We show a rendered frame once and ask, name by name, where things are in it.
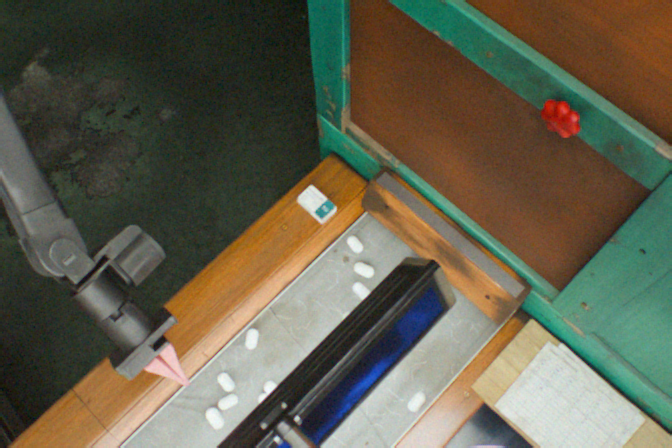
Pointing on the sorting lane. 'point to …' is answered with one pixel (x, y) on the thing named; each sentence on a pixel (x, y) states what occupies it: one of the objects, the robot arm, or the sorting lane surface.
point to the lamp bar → (354, 356)
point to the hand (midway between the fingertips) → (183, 380)
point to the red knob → (560, 118)
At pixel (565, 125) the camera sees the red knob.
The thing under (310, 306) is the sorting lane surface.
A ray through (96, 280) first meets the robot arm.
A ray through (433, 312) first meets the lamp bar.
